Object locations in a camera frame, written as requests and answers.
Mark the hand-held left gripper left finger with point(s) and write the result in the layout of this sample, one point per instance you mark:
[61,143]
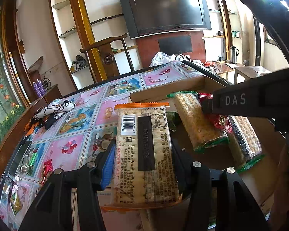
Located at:
[107,170]

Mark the wooden chair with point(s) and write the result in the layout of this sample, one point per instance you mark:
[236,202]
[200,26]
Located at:
[108,59]

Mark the dark bag on shelf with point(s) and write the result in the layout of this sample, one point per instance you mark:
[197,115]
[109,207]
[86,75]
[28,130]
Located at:
[80,63]

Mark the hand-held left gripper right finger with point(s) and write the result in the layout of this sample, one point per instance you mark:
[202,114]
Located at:
[183,163]

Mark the steel thermos jug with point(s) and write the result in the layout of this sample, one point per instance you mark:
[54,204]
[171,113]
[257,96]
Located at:
[234,54]

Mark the black tablet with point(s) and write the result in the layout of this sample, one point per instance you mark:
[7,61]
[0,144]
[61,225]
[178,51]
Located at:
[19,156]

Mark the small green wrapper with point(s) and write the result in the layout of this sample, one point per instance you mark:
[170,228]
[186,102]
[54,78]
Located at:
[33,157]

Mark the black eyeglasses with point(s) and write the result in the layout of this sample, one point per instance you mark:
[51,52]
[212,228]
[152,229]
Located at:
[7,185]

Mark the orange cracker pack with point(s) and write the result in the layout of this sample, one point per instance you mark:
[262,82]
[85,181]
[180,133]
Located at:
[144,137]

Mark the small red snack packet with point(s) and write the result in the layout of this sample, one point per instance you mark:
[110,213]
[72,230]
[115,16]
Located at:
[47,173]

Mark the green pea snack packet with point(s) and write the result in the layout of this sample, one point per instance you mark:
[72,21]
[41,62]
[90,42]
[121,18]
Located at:
[16,204]
[173,121]

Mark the purple bottle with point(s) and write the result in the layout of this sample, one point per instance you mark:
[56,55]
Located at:
[36,89]
[41,87]

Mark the white patterned scarf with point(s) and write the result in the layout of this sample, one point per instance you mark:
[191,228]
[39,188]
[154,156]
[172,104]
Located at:
[55,109]

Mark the wooden side table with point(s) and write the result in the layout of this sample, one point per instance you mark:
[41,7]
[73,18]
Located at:
[250,73]

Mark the black television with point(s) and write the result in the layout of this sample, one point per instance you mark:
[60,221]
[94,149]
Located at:
[163,9]

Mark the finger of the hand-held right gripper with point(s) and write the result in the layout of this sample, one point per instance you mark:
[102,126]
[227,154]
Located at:
[207,105]

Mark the white plastic bag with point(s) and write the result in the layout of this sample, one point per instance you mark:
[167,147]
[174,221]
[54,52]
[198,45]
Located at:
[161,59]

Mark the floral printed tablecloth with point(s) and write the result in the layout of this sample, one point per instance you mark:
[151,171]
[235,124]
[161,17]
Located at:
[67,149]

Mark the wooden sideboard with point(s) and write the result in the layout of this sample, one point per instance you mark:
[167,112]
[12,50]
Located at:
[53,93]

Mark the green cracker pack black label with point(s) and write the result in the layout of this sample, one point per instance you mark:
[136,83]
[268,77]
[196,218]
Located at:
[248,137]

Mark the cardboard box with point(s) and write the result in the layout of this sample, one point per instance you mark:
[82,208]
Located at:
[183,86]

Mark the silver foil packet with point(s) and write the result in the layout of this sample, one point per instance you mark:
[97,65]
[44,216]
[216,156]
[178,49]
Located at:
[24,167]

